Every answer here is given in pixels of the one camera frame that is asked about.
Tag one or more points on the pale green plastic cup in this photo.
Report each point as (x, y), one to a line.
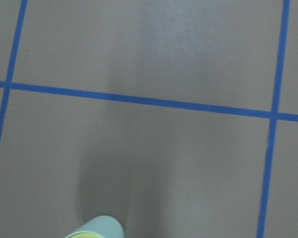
(104, 226)

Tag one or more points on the yellow plastic cup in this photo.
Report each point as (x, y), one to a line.
(84, 235)

